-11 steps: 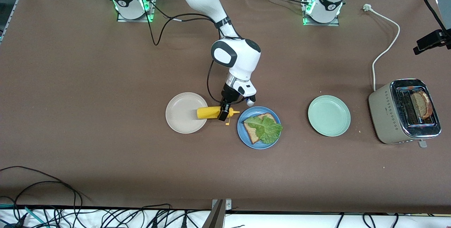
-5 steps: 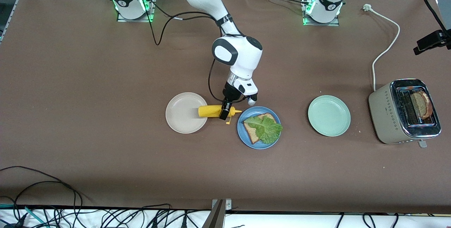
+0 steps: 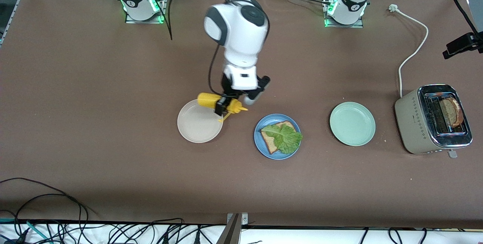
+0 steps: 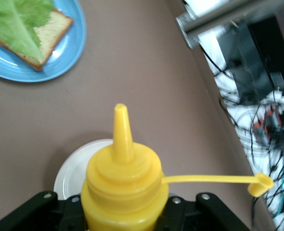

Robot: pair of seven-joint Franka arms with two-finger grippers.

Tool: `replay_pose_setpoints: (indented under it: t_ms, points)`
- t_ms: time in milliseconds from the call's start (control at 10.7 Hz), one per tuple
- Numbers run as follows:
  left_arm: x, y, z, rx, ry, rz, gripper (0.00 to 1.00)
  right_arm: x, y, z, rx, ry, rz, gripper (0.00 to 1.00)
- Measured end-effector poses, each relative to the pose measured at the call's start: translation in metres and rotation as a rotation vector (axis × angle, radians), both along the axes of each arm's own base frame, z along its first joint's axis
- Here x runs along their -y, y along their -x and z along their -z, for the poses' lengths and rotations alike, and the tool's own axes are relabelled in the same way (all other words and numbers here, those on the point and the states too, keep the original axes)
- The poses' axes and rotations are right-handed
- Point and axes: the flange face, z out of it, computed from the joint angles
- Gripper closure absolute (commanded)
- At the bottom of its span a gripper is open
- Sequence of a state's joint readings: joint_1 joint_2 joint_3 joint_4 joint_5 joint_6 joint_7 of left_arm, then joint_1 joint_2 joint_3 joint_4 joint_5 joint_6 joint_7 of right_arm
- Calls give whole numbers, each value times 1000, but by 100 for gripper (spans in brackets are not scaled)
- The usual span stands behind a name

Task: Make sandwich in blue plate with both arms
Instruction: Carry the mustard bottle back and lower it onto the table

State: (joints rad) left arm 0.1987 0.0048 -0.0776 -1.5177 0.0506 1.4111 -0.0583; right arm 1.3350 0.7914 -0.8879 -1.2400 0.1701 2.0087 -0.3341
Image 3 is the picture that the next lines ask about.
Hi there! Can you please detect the yellow squeeze sauce bottle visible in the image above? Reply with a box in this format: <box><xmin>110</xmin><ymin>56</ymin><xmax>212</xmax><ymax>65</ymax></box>
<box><xmin>197</xmin><ymin>92</ymin><xmax>249</xmax><ymax>123</ymax></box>

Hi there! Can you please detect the brown bread slice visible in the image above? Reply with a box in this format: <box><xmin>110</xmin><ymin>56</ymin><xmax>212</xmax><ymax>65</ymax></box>
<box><xmin>440</xmin><ymin>98</ymin><xmax>464</xmax><ymax>127</ymax></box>
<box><xmin>260</xmin><ymin>121</ymin><xmax>297</xmax><ymax>155</ymax></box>

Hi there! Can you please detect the green lettuce leaf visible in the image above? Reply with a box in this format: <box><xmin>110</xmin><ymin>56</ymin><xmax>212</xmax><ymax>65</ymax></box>
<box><xmin>261</xmin><ymin>124</ymin><xmax>303</xmax><ymax>154</ymax></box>

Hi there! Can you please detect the beige round plate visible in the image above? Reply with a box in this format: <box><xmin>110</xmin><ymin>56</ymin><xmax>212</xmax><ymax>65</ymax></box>
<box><xmin>177</xmin><ymin>99</ymin><xmax>224</xmax><ymax>143</ymax></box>

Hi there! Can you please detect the blue round plate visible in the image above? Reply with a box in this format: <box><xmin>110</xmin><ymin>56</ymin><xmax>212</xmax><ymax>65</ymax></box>
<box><xmin>254</xmin><ymin>114</ymin><xmax>302</xmax><ymax>160</ymax></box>

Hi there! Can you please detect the green round plate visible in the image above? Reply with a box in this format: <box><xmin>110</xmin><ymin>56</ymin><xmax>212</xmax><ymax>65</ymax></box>
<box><xmin>329</xmin><ymin>102</ymin><xmax>376</xmax><ymax>147</ymax></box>

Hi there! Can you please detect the beige and chrome toaster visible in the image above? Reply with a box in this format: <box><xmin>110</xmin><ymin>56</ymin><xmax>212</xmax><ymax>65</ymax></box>
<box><xmin>395</xmin><ymin>84</ymin><xmax>473</xmax><ymax>158</ymax></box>

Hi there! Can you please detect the white toaster power cable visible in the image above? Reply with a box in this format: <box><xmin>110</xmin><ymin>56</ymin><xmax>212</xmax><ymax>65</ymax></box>
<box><xmin>389</xmin><ymin>4</ymin><xmax>429</xmax><ymax>98</ymax></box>

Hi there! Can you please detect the black looping arm cable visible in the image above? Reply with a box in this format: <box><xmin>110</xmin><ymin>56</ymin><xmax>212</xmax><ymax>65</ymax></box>
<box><xmin>138</xmin><ymin>0</ymin><xmax>229</xmax><ymax>95</ymax></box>

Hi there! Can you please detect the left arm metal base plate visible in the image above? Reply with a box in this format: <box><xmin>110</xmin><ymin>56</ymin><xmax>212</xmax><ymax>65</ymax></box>
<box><xmin>324</xmin><ymin>0</ymin><xmax>365</xmax><ymax>28</ymax></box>

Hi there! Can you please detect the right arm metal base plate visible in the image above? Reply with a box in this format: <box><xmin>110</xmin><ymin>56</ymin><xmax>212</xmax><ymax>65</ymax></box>
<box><xmin>125</xmin><ymin>0</ymin><xmax>168</xmax><ymax>24</ymax></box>

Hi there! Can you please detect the metal table edge bracket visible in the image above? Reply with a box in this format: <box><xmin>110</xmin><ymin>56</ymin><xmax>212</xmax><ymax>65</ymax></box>
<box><xmin>217</xmin><ymin>213</ymin><xmax>249</xmax><ymax>244</ymax></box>

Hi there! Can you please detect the black cable bundle strand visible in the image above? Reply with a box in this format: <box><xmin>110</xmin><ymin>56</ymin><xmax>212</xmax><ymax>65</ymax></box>
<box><xmin>109</xmin><ymin>218</ymin><xmax>185</xmax><ymax>244</ymax></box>

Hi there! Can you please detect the black floor cable loop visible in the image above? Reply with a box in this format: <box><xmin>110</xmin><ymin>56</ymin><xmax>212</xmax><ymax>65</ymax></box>
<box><xmin>0</xmin><ymin>178</ymin><xmax>89</xmax><ymax>233</ymax></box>
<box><xmin>14</xmin><ymin>193</ymin><xmax>83</xmax><ymax>237</ymax></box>

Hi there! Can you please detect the teal cable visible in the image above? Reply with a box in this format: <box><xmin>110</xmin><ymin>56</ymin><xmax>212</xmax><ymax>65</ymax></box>
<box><xmin>0</xmin><ymin>218</ymin><xmax>50</xmax><ymax>244</ymax></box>

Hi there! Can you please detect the aluminium table edge rail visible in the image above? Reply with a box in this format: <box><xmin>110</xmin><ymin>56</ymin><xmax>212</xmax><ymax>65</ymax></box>
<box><xmin>0</xmin><ymin>0</ymin><xmax>24</xmax><ymax>48</ymax></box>

